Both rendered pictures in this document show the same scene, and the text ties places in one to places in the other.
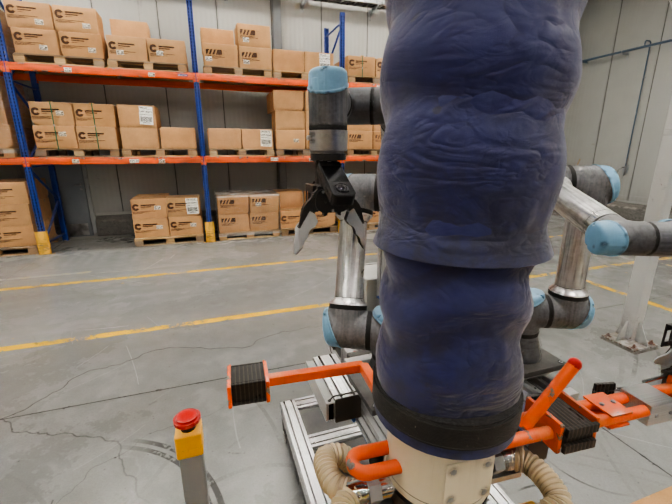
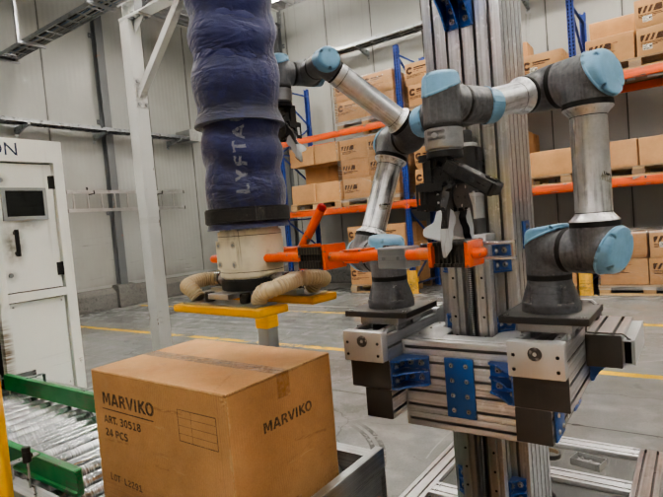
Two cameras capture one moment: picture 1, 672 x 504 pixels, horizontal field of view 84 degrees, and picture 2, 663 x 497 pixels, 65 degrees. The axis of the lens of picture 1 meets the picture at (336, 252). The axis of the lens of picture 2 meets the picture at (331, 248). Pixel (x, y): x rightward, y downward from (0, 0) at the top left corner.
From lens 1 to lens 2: 1.50 m
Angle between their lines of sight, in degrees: 55
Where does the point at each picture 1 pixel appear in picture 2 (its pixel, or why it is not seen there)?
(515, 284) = (215, 133)
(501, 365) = (215, 176)
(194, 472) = (264, 341)
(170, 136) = (541, 162)
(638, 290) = not seen: outside the picture
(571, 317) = (578, 250)
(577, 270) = (579, 186)
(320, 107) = not seen: hidden behind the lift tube
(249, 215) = (647, 260)
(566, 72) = (208, 35)
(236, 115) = (647, 122)
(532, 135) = (200, 64)
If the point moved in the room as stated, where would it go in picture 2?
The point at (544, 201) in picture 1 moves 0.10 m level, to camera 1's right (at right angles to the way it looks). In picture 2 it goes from (212, 91) to (229, 79)
